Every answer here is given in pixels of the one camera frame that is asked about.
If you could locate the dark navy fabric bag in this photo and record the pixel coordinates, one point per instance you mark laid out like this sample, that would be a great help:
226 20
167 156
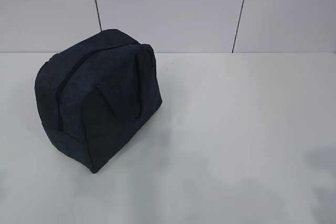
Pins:
93 97

